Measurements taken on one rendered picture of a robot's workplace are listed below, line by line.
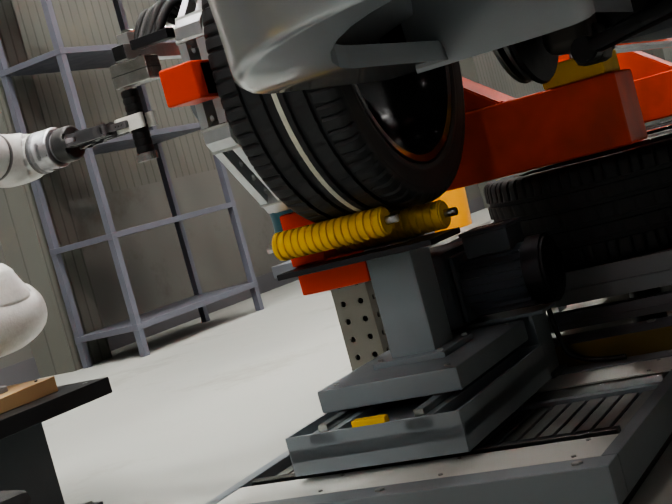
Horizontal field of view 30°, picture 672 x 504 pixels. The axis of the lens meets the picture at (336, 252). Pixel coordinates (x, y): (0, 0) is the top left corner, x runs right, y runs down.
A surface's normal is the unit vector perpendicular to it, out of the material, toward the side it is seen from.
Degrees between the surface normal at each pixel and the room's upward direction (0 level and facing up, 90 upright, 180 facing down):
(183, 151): 90
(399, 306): 90
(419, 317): 90
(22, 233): 90
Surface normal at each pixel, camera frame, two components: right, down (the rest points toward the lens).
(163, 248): 0.82, -0.19
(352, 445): -0.44, 0.17
